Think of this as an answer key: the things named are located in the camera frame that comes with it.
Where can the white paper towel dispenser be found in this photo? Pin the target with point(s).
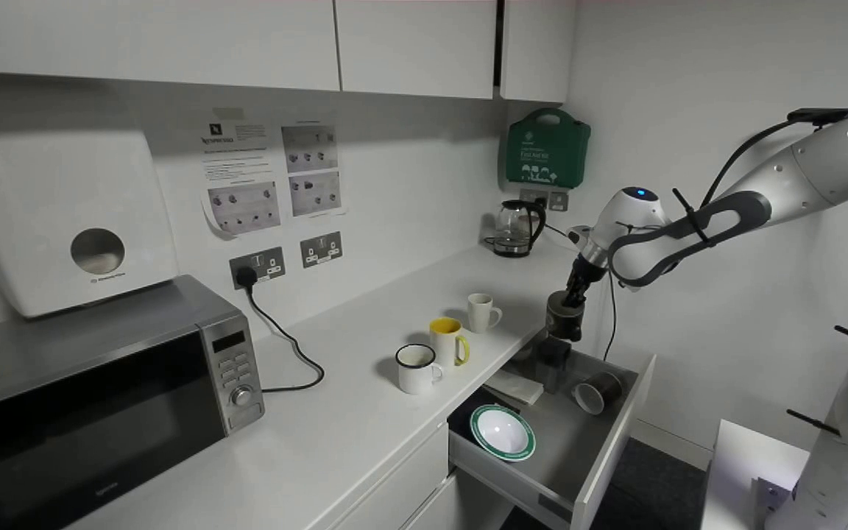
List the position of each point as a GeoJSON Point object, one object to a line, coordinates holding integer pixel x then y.
{"type": "Point", "coordinates": [52, 216]}

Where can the white enamel mug blue rim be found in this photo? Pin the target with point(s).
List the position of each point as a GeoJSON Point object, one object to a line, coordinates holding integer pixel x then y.
{"type": "Point", "coordinates": [415, 373]}

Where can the silver microwave oven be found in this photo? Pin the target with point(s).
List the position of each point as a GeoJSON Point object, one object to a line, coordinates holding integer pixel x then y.
{"type": "Point", "coordinates": [82, 431]}

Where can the silver double wall socket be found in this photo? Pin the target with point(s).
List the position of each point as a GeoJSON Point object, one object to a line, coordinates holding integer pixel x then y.
{"type": "Point", "coordinates": [322, 250]}
{"type": "Point", "coordinates": [270, 260]}

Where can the black box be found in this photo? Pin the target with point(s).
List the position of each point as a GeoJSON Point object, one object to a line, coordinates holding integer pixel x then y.
{"type": "Point", "coordinates": [556, 351]}

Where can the white bowl with green rim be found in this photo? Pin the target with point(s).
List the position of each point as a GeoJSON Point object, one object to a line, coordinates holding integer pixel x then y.
{"type": "Point", "coordinates": [504, 431]}

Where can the grey open drawer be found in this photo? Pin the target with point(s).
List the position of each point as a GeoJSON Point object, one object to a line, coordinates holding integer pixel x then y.
{"type": "Point", "coordinates": [581, 462]}

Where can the green first aid kit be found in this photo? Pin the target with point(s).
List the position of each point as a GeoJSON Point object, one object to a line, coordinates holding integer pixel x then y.
{"type": "Point", "coordinates": [546, 151]}

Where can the white lower cabinet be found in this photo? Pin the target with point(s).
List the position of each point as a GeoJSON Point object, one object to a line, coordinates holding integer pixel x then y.
{"type": "Point", "coordinates": [397, 490]}

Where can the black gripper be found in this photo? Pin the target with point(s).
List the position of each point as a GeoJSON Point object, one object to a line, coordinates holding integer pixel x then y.
{"type": "Point", "coordinates": [585, 278]}

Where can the white robot table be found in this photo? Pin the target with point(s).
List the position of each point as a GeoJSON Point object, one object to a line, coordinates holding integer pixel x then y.
{"type": "Point", "coordinates": [738, 473]}

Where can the black mug with 30 print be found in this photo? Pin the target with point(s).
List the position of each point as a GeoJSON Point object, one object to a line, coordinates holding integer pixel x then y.
{"type": "Point", "coordinates": [563, 329]}

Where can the white upper cabinet door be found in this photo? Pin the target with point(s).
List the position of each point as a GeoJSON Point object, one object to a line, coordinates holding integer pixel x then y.
{"type": "Point", "coordinates": [537, 49]}
{"type": "Point", "coordinates": [150, 39]}
{"type": "Point", "coordinates": [415, 46]}

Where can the small white mug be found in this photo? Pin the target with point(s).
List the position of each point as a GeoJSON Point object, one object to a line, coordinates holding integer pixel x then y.
{"type": "Point", "coordinates": [482, 314]}

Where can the large white instruction poster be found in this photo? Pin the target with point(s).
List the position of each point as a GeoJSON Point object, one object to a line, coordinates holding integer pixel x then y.
{"type": "Point", "coordinates": [242, 195]}

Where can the black camera on stand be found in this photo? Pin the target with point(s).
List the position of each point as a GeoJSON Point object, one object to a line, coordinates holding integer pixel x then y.
{"type": "Point", "coordinates": [822, 114]}

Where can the small instruction sheet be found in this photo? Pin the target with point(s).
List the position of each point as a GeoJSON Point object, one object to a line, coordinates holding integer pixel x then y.
{"type": "Point", "coordinates": [310, 149]}
{"type": "Point", "coordinates": [317, 192]}

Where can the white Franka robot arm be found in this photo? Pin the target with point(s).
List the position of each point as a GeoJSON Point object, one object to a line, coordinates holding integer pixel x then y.
{"type": "Point", "coordinates": [839, 157]}

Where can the dark mug with white inside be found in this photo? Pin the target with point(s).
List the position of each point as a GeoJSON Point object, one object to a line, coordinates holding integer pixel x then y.
{"type": "Point", "coordinates": [609, 386]}

